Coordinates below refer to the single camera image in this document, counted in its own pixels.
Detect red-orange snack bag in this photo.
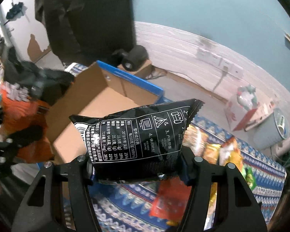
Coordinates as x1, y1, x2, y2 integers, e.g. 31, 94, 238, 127
150, 177, 191, 226

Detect long yellow snack pack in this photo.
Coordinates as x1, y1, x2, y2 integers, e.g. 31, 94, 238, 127
204, 137, 246, 230

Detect orange black noodle bag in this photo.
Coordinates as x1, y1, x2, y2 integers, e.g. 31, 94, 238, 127
69, 98, 204, 184

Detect green snack bag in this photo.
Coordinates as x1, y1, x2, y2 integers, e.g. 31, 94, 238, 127
245, 167, 256, 190

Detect clear peanut snack bag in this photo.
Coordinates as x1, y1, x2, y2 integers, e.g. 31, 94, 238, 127
183, 125, 208, 157

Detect blue patterned tablecloth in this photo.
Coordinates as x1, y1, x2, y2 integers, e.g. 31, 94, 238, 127
63, 62, 287, 232

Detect cardboard box blue rim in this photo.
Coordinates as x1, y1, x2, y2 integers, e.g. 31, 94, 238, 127
46, 61, 164, 164

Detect red white paper bag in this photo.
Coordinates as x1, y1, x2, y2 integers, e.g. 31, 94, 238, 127
224, 84, 259, 131

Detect light blue waste bin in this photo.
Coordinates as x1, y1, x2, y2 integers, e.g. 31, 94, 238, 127
253, 108, 290, 150

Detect white flat package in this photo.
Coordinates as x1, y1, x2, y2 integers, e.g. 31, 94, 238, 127
244, 100, 275, 131

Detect small cardboard box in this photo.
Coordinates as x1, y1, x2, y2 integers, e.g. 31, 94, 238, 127
117, 60, 153, 78

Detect black round speaker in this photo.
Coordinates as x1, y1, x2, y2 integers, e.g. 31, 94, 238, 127
110, 45, 149, 72

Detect black hanging cloth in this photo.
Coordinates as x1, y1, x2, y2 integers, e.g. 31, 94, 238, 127
34, 0, 136, 64

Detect white plug with cable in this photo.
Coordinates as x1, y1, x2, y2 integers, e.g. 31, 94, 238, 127
212, 66, 228, 92

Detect white wall socket strip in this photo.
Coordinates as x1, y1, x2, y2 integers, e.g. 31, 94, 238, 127
196, 48, 244, 79

